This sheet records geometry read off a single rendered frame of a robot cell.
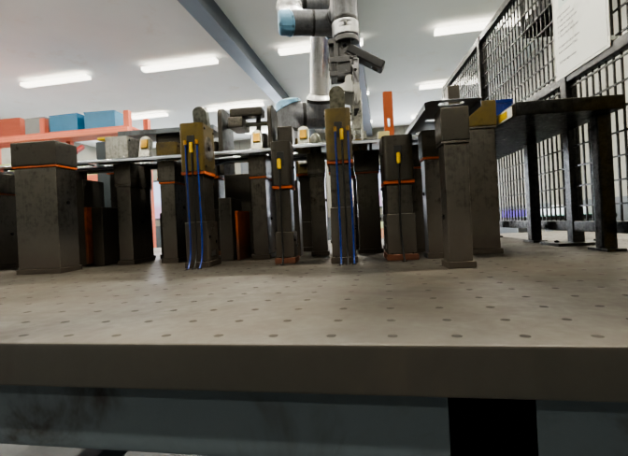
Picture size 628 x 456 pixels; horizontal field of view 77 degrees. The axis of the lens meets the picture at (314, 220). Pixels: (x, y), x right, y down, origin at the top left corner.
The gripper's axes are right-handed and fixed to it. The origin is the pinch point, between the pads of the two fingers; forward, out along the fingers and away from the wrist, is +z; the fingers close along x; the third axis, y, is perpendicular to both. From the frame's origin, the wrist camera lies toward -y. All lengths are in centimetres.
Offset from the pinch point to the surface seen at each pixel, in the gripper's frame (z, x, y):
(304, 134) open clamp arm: 2.5, -14.6, 17.2
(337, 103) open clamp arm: 3.4, 17.5, 5.5
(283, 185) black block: 22.4, 19.7, 19.6
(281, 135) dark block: 1.6, -18.3, 25.2
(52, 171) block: 14, 20, 77
